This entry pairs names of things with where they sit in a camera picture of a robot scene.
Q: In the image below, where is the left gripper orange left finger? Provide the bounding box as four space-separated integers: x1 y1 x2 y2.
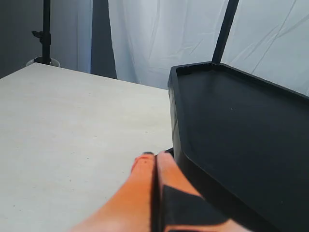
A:
71 153 155 232

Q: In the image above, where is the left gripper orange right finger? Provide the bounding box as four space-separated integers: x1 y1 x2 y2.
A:
157 152 246 232

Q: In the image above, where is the black stand pole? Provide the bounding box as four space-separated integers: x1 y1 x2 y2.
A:
211 0 239 64

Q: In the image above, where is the black plastic tray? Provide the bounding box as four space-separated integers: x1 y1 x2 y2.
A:
168 62 309 232

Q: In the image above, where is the white backdrop curtain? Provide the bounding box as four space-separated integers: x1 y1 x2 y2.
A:
91 0 309 97

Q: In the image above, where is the black light stand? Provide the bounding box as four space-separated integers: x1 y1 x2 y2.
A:
31 0 51 65

